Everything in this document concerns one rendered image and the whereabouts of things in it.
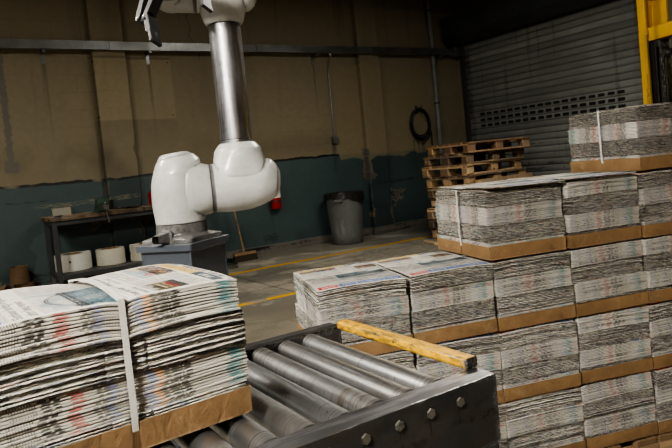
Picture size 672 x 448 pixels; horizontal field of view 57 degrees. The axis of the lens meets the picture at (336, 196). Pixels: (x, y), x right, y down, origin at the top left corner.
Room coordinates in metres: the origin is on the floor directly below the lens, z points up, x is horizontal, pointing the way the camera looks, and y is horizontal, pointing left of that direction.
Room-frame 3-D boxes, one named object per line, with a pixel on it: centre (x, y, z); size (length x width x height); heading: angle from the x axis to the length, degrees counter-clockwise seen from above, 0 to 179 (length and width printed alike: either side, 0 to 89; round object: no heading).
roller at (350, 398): (1.19, 0.08, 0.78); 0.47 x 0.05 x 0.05; 32
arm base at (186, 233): (1.92, 0.50, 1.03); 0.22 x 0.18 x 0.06; 157
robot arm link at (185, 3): (1.98, 0.45, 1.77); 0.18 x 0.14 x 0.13; 13
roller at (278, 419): (1.12, 0.19, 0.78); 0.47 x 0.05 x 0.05; 32
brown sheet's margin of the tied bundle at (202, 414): (1.06, 0.31, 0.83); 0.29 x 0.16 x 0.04; 36
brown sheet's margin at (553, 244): (2.18, -0.55, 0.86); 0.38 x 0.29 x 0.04; 16
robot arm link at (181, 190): (1.94, 0.48, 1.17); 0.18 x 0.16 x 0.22; 103
